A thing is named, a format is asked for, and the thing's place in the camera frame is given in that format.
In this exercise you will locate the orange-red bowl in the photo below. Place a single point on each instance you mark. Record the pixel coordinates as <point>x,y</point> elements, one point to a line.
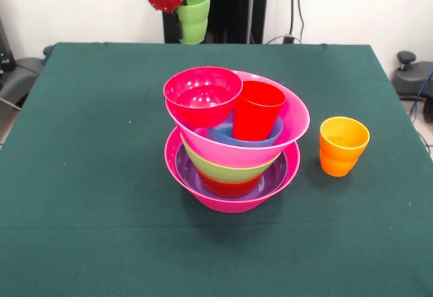
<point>230,188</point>

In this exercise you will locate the orange cup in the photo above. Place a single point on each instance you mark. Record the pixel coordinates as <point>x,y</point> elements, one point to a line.
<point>343,151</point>

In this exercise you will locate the black wall plug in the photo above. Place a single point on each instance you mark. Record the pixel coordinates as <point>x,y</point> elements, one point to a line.
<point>288,39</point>

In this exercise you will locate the dark green tablecloth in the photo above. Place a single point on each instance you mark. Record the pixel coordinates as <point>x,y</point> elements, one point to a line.
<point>135,243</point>

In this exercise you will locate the purple bowl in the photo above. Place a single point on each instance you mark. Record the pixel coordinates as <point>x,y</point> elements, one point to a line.
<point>187,175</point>

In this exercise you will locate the large pink bowl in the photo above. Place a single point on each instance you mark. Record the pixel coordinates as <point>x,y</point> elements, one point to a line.
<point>230,205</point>
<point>294,117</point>

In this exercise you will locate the red cup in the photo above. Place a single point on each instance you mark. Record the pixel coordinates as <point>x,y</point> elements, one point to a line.
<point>257,114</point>

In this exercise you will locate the light green cup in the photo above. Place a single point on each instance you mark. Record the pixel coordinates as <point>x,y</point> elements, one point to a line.
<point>194,23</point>

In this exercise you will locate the blue bowl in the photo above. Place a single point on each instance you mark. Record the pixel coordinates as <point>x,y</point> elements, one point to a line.
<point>270,134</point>

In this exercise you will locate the small magenta bowl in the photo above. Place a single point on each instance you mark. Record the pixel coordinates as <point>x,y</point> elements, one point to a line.
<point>203,107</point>

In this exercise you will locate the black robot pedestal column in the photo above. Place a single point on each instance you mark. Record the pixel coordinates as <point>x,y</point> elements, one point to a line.
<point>230,6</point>

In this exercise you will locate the light green bowl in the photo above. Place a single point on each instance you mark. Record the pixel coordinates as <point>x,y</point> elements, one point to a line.
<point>223,172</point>

